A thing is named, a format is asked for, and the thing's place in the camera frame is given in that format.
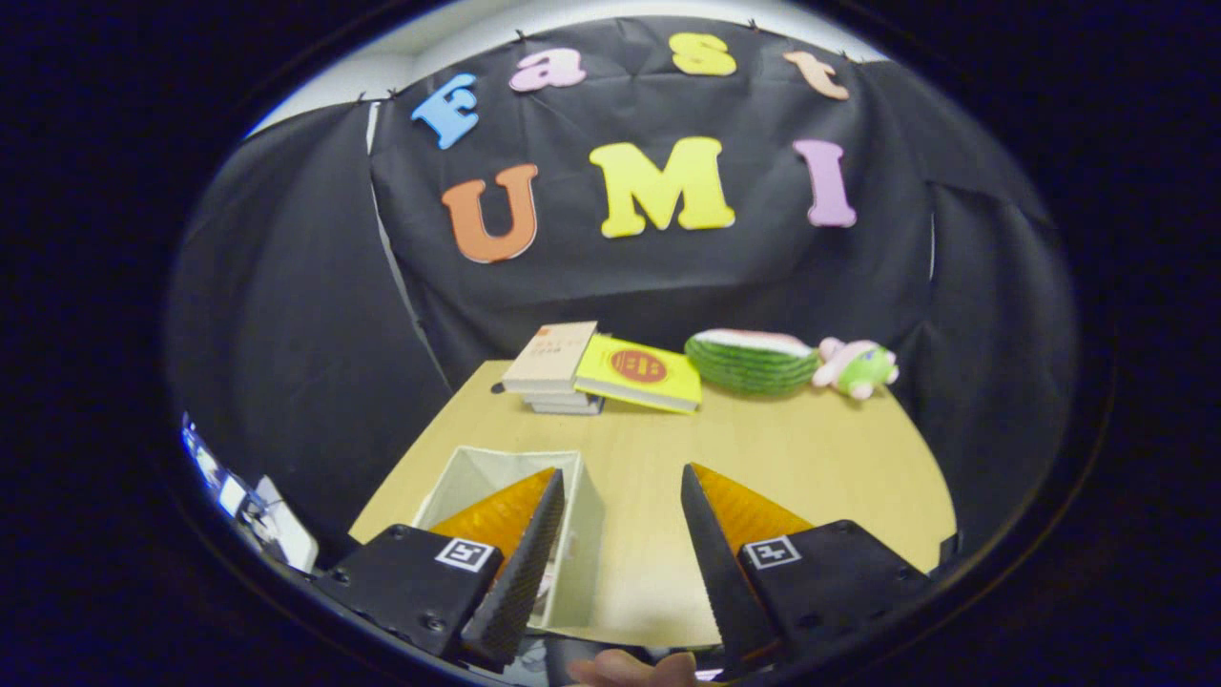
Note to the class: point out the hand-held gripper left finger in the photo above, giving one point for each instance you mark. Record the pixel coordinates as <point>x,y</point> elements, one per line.
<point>520,582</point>

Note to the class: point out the yellow book with red circle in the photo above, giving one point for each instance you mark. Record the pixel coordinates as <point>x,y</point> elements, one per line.
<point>637,372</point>

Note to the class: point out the blue printed poster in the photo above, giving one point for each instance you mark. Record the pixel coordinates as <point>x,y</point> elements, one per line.
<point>205,468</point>

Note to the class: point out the watermelon slice plush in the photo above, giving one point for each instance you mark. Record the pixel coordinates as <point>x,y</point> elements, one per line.
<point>754,364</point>

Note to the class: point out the beige paperback book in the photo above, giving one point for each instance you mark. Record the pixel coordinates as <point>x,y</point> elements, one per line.
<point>551,355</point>

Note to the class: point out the pale fabric storage box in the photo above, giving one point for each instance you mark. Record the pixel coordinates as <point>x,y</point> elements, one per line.
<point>582,563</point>

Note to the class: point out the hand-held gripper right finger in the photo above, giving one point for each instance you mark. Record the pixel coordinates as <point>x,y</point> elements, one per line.
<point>730,582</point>

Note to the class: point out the white book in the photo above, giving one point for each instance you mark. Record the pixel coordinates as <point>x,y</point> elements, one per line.
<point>568,407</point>
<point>558,397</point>

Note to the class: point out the pink and green plush toy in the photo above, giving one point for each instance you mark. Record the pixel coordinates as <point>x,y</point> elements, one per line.
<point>858,370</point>

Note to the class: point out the black backdrop cloth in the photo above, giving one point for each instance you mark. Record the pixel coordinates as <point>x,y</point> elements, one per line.
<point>668,277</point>

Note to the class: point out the white side table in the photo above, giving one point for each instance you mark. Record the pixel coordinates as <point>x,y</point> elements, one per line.
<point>286,534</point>

